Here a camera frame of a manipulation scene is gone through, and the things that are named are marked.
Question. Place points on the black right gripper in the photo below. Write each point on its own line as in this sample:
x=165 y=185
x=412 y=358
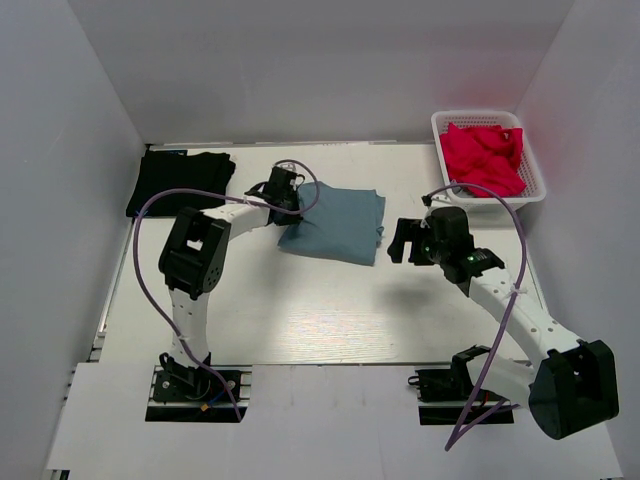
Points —
x=407 y=230

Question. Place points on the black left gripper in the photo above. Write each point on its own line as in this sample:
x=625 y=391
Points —
x=294 y=217

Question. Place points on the teal blue t-shirt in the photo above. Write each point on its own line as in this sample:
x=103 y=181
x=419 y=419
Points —
x=343 y=225

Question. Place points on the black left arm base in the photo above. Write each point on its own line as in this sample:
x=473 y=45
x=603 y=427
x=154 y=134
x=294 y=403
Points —
x=181 y=394

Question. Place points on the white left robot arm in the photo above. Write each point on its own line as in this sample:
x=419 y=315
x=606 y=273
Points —
x=193 y=258

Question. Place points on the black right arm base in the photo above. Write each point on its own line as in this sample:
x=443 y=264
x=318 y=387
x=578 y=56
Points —
x=441 y=400

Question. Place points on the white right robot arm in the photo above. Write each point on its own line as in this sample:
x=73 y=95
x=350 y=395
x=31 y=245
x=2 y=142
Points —
x=568 y=383

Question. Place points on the crumpled red t-shirt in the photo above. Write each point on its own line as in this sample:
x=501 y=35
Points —
x=485 y=156

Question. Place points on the folded black t-shirt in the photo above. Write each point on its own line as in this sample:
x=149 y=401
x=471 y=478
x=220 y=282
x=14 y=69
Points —
x=164 y=170

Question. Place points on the white plastic basket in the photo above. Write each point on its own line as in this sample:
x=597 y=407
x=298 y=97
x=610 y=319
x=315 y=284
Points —
x=535 y=190

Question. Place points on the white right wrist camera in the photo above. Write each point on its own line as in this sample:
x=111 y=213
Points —
x=432 y=201

